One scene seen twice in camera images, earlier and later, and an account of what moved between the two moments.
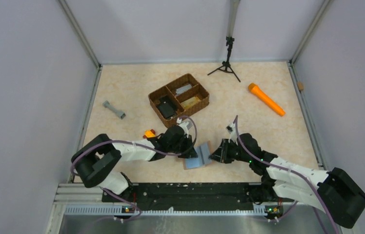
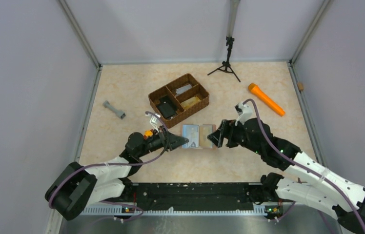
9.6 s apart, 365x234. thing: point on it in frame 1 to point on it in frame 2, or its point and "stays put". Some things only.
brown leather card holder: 203,151 to 197,134
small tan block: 300,86 stays put
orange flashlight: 254,88 stays put
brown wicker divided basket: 180,97 stays put
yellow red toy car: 149,133 stays put
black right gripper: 225,152 to 227,133
